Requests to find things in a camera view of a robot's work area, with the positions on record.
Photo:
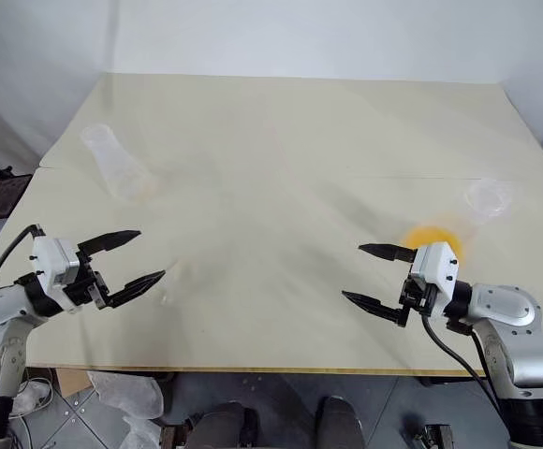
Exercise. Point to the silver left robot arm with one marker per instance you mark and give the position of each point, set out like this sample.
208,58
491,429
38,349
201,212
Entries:
0,322

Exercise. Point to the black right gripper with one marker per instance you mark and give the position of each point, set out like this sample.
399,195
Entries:
416,294

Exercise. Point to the dark rounded shape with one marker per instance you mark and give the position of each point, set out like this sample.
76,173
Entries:
339,423
224,428

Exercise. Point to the clear cup with orange juice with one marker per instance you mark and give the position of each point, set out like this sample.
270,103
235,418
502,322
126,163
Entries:
484,201

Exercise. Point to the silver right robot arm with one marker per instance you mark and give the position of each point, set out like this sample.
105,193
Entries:
519,337

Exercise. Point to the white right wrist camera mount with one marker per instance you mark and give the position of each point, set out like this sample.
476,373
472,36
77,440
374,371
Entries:
437,266

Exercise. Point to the clear crumpled plastic bag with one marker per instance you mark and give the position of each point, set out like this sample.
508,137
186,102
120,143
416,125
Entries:
128,390

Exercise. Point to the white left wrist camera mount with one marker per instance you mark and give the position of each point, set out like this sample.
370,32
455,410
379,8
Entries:
51,257

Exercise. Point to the metal bracket under table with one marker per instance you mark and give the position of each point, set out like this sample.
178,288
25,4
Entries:
175,435
433,436

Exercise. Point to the brown cardboard piece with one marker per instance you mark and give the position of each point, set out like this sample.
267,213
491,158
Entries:
72,381

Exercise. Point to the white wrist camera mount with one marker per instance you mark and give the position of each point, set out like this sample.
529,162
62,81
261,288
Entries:
51,257
437,266

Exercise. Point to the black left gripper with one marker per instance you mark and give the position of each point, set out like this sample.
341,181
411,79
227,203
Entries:
89,287

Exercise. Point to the clear plastic cup lying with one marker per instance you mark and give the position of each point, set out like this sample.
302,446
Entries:
114,163

